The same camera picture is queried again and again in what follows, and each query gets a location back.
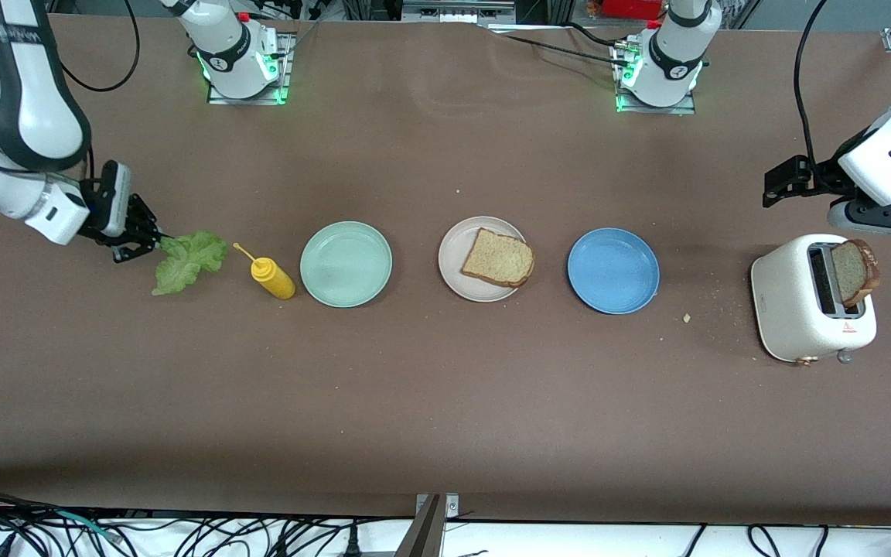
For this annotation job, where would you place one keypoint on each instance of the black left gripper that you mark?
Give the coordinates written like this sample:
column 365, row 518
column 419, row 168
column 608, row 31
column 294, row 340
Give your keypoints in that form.
column 821, row 175

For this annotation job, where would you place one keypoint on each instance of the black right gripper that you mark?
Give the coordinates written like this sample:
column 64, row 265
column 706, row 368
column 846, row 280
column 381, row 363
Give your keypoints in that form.
column 133, row 225

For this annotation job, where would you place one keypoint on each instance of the green lettuce leaf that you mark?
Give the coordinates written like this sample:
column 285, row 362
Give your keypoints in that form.
column 186, row 259

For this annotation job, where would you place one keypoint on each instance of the yellow squeeze bottle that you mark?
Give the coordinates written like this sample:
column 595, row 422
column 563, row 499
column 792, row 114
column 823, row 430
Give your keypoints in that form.
column 275, row 282

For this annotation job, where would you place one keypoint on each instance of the light brown bread slice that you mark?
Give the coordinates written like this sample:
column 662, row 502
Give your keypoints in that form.
column 496, row 259

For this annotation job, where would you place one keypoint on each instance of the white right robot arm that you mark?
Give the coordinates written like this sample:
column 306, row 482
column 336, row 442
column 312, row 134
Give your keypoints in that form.
column 28, row 116

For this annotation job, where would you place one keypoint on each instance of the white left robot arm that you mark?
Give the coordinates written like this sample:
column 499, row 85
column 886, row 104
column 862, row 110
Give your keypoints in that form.
column 670, row 70

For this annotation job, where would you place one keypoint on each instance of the blue plate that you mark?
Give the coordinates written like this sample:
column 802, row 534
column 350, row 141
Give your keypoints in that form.
column 613, row 271

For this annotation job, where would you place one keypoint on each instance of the mint green plate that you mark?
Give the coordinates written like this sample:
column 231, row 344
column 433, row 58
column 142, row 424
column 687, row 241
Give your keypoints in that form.
column 346, row 265

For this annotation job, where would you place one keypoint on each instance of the beige plate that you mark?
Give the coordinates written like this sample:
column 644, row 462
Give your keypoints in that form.
column 453, row 259

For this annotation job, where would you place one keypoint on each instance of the dark crust bread slice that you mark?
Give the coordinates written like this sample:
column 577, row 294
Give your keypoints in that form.
column 855, row 271

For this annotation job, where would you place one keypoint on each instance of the white toaster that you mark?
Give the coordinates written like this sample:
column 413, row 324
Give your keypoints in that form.
column 790, row 309

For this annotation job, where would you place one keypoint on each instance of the red box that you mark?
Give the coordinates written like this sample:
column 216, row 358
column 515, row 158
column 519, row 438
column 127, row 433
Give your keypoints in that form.
column 631, row 8

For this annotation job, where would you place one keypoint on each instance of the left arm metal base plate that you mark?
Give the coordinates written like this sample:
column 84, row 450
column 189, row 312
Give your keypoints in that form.
column 646, row 110

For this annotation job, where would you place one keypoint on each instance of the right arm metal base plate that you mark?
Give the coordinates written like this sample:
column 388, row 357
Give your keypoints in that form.
column 217, row 99

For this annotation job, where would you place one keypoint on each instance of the aluminium frame profile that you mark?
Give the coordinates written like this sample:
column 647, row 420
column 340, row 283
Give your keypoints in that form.
column 457, row 9

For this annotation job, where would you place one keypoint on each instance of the metal table edge bracket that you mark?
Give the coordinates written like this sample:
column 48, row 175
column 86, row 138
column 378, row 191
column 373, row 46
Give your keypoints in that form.
column 434, row 526

